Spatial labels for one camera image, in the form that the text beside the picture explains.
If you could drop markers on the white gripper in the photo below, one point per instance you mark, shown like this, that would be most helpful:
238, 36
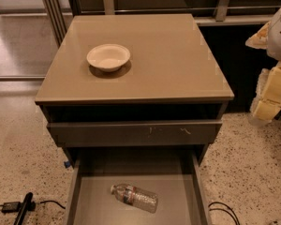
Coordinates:
280, 37

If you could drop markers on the clear plastic water bottle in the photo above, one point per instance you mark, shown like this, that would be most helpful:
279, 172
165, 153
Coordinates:
136, 197

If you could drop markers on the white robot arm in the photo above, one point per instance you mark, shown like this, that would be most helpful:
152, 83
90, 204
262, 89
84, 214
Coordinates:
266, 105

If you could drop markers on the grey drawer cabinet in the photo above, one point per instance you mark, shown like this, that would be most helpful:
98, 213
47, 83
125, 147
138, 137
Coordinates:
171, 74

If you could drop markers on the grey open middle drawer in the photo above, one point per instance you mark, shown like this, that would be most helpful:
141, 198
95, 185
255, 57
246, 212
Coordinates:
173, 175

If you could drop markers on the grey top drawer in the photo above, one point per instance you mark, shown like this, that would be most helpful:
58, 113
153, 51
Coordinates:
144, 133

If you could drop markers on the white paper bowl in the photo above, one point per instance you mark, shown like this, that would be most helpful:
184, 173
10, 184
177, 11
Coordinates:
108, 57

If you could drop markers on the blue tape piece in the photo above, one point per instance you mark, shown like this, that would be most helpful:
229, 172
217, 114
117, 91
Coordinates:
67, 164

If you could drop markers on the black bar device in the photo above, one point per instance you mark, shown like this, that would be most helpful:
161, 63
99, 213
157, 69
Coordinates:
27, 205

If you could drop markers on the black power adapter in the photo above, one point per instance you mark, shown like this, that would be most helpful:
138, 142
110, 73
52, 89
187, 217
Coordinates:
10, 207

